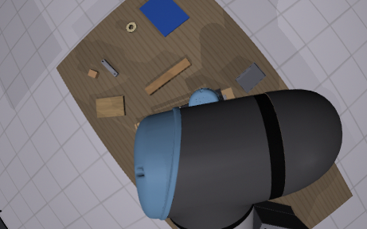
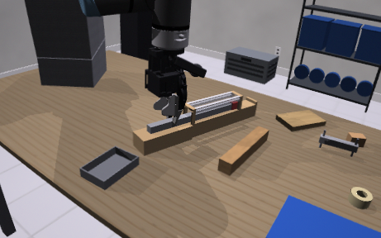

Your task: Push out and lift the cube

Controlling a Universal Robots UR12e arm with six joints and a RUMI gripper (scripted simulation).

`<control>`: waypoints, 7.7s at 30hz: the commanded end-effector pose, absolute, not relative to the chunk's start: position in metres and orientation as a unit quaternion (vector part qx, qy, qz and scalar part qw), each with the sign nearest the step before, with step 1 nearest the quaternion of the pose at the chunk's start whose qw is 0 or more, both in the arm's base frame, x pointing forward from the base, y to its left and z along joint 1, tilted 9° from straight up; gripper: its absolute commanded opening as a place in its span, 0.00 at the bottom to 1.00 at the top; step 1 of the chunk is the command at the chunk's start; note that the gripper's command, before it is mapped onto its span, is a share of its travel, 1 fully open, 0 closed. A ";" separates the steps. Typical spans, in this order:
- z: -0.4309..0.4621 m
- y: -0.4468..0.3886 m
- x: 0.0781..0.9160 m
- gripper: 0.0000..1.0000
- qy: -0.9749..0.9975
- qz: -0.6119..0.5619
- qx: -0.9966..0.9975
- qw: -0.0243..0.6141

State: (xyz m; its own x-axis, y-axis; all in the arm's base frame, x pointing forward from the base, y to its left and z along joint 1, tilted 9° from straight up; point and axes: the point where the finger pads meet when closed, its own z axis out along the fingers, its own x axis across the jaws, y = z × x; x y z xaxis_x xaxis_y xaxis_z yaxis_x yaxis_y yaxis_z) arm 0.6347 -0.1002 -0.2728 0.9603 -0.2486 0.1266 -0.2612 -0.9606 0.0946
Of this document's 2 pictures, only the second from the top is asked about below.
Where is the flat tan wooden board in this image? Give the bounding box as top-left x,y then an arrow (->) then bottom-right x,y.
275,110 -> 326,131

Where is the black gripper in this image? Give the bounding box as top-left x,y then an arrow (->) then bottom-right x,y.
145,47 -> 188,127

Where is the blue flat rectangular sheet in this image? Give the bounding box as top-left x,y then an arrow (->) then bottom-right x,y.
265,195 -> 381,238

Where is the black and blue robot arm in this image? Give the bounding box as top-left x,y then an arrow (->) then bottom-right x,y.
79,0 -> 207,78

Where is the beige roll of masking tape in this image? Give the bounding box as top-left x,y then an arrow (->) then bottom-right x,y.
348,187 -> 373,209

